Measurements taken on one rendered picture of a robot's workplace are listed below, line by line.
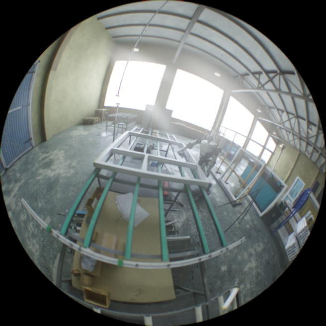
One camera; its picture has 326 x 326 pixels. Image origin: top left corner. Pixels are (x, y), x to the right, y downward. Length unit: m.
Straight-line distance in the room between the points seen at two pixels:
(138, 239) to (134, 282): 0.42
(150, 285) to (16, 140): 5.92
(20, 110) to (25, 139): 1.31
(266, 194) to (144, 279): 4.39
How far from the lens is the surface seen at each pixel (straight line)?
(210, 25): 8.12
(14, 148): 5.79
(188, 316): 1.25
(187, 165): 1.55
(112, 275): 0.96
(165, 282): 0.99
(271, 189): 4.51
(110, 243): 0.83
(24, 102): 5.89
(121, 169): 1.07
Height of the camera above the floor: 1.57
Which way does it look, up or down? 29 degrees down
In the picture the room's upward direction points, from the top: 17 degrees clockwise
